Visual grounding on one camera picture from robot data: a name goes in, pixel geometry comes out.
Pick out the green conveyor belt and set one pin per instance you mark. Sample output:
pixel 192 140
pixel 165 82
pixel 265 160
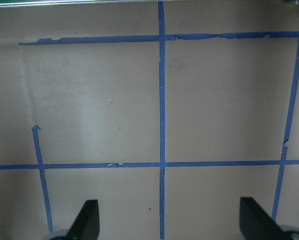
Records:
pixel 89 3

